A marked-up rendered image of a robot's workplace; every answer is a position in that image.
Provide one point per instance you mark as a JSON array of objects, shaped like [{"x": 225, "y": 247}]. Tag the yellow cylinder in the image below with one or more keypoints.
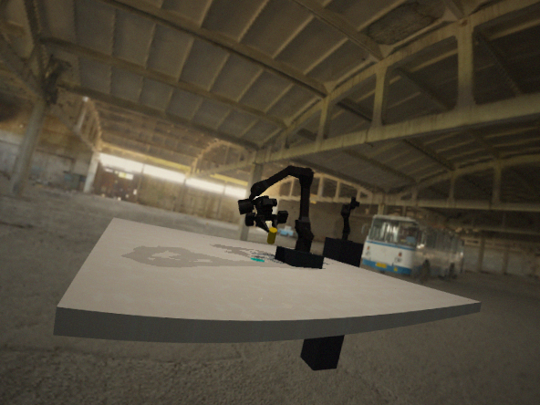
[{"x": 271, "y": 235}]

